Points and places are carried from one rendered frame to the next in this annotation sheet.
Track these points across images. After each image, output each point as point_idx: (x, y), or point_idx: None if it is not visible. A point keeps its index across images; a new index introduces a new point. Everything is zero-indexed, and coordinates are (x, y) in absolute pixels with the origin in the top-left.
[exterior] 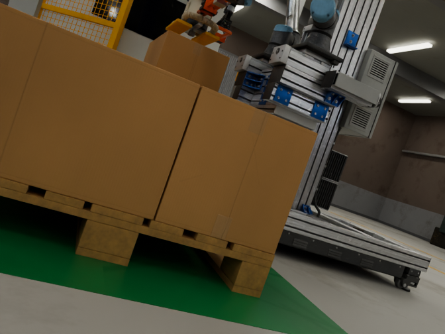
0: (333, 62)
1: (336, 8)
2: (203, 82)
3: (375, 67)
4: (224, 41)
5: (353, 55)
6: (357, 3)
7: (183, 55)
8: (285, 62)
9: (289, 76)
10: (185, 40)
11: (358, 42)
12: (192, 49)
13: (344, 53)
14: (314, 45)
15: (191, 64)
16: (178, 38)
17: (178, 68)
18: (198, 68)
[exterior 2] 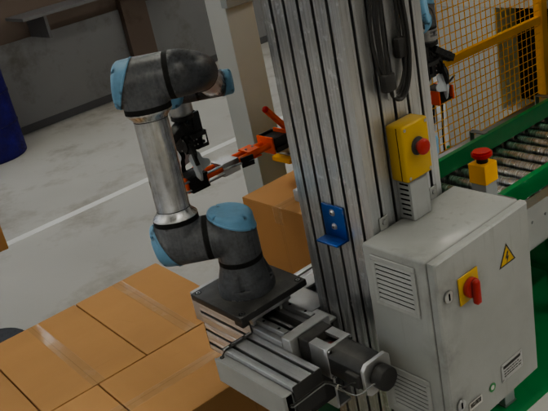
0: (235, 324)
1: (175, 245)
2: (306, 263)
3: (386, 285)
4: (438, 103)
5: (356, 253)
6: (311, 142)
7: (268, 228)
8: (202, 320)
9: (216, 341)
10: (261, 206)
11: (351, 223)
12: (273, 217)
13: (338, 250)
14: (199, 299)
15: (281, 240)
16: (254, 205)
17: (273, 248)
18: (291, 244)
